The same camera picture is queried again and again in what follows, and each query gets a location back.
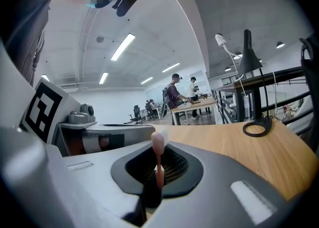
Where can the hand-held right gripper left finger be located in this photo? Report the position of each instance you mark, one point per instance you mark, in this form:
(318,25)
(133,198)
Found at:
(74,192)

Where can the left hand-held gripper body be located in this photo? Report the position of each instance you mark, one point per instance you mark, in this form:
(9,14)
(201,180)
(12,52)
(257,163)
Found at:
(52,112)

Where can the white power adapter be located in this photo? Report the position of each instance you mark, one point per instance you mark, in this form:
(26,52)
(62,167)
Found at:
(220,39)

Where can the black desk lamp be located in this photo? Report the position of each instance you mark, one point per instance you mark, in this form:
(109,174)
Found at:
(249,60)

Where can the round ceiling dome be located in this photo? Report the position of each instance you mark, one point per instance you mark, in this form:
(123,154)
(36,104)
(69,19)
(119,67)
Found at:
(100,39)

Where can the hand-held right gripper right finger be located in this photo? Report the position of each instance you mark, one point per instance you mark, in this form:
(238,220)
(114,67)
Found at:
(214,197)

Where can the long ceiling light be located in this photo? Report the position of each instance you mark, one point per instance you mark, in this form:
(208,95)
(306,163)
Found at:
(103,78)
(122,47)
(171,67)
(146,80)

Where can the black metal shelf frame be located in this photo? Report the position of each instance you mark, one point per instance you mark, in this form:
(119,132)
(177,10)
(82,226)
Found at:
(249,85)

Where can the person's grey shirt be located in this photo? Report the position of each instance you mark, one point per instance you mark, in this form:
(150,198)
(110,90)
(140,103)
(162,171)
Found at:
(27,42)

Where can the wooden table with white legs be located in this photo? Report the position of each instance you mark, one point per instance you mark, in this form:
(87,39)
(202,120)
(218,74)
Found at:
(199,103)

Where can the black head-worn camera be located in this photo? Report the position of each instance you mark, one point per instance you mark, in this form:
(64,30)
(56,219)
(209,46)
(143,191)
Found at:
(128,0)

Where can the black office chair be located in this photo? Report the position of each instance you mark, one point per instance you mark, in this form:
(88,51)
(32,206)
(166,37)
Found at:
(150,108)
(137,113)

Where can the black pendant lamp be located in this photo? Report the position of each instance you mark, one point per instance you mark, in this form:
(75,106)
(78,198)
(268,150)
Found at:
(227,69)
(280,44)
(238,55)

